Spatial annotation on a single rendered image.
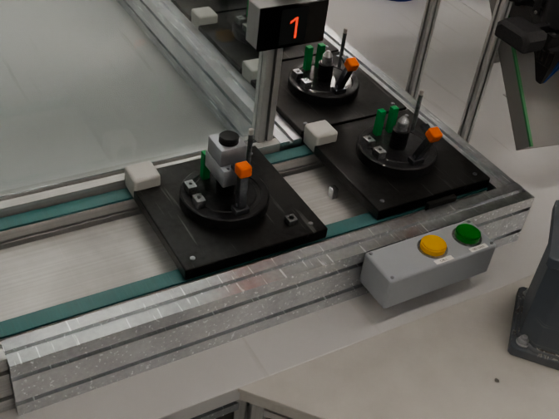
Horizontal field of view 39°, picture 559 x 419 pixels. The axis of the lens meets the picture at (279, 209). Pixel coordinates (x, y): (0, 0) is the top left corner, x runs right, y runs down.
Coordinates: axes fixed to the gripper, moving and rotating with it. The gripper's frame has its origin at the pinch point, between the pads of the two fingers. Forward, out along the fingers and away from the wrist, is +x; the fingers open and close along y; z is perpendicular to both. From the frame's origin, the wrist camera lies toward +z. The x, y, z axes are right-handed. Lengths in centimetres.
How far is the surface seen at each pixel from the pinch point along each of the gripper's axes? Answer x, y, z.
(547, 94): 19.7, -24.8, 16.0
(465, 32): 39, -58, 71
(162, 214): 28, 49, 20
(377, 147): 24.9, 10.3, 19.3
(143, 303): 29, 58, 5
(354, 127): 28.5, 6.9, 30.2
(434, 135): 18.6, 5.7, 11.6
